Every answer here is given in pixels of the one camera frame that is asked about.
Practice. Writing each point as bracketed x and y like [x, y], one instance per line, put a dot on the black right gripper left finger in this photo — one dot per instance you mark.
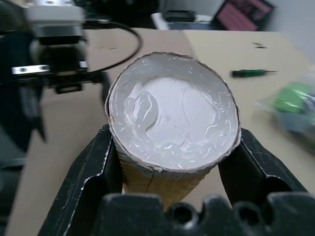
[81, 177]

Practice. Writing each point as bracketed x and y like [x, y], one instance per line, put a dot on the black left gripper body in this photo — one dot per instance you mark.
[59, 61]

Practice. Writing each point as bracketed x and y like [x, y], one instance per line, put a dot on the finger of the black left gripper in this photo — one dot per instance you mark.
[103, 83]
[34, 108]

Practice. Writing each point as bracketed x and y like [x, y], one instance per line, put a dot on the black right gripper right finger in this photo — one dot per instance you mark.
[256, 172]

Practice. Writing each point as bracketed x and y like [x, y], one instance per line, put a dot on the brown paper cup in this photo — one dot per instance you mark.
[172, 110]

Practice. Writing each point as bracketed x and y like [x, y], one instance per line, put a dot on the clear plastic bag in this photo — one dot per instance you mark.
[290, 108]

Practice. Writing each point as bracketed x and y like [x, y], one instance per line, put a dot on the green packet in bag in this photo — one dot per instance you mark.
[294, 97]

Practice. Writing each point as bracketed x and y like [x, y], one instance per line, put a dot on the black keyboard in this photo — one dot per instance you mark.
[178, 16]

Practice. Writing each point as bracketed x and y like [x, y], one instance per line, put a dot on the screen with pink pattern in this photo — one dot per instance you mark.
[242, 14]

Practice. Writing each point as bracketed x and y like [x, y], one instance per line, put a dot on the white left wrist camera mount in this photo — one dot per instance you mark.
[55, 19]

